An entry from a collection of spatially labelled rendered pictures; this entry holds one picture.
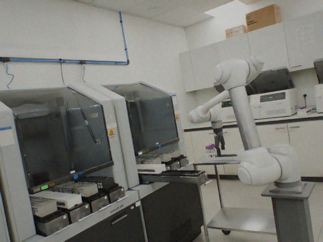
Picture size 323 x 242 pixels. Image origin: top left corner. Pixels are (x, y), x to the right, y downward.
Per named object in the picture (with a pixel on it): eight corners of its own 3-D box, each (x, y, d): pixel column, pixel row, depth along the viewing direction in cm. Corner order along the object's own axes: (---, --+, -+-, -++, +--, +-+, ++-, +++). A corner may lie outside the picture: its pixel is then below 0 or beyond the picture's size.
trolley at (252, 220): (204, 259, 230) (189, 163, 226) (223, 232, 269) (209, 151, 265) (291, 273, 195) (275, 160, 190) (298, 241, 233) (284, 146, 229)
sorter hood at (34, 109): (-7, 189, 180) (-26, 94, 177) (72, 164, 228) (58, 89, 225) (32, 195, 149) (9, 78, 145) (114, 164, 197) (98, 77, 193)
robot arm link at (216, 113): (217, 119, 228) (204, 122, 223) (215, 101, 227) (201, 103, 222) (225, 119, 218) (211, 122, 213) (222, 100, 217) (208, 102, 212)
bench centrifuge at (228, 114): (214, 124, 436) (207, 84, 433) (230, 118, 484) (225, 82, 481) (247, 121, 401) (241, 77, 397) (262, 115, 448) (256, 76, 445)
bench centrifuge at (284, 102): (250, 120, 399) (243, 73, 395) (263, 115, 448) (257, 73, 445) (291, 116, 365) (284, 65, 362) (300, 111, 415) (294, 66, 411)
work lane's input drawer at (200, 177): (127, 183, 229) (125, 172, 228) (138, 178, 240) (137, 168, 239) (204, 187, 184) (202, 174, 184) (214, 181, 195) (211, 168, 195)
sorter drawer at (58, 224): (-6, 221, 188) (-8, 208, 188) (15, 212, 199) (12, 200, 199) (51, 238, 144) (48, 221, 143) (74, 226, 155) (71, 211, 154)
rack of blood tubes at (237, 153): (205, 161, 225) (204, 153, 224) (210, 157, 233) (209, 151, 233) (242, 159, 209) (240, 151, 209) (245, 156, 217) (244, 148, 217)
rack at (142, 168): (130, 174, 228) (129, 167, 228) (139, 171, 236) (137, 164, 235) (158, 175, 210) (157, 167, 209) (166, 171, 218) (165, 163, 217)
